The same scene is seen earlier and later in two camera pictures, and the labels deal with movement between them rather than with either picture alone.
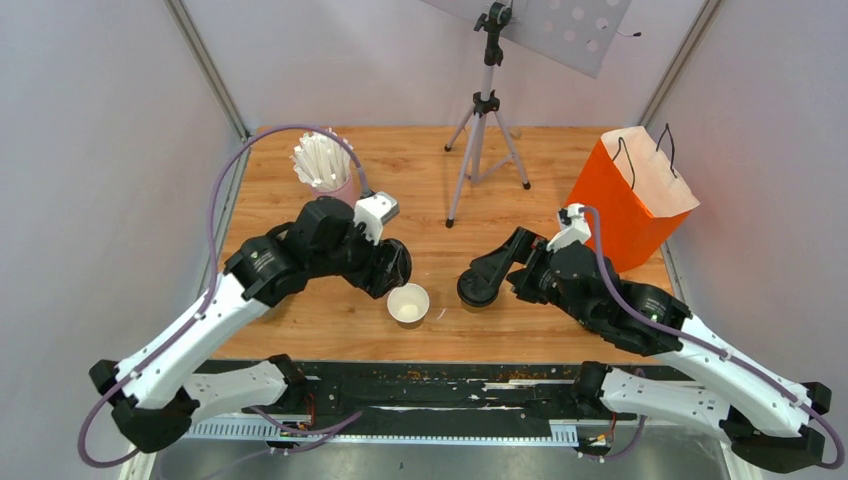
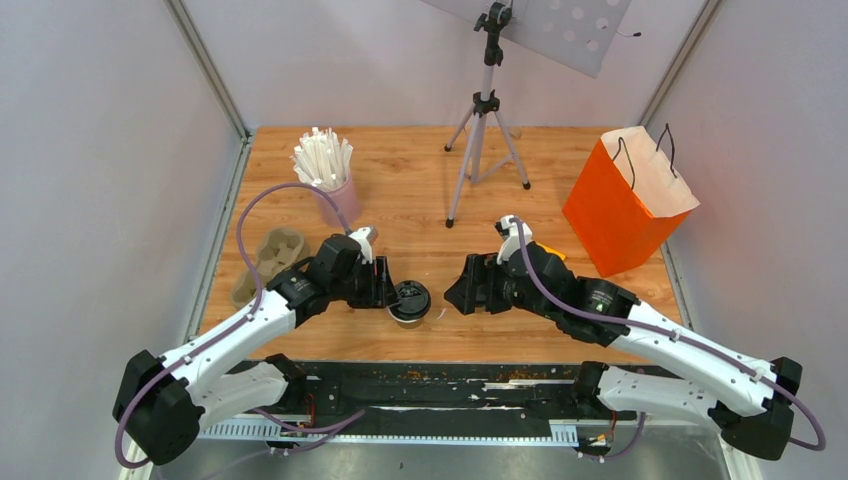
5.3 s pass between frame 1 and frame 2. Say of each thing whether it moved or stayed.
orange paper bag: stayed
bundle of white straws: stayed
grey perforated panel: stayed
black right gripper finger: moved
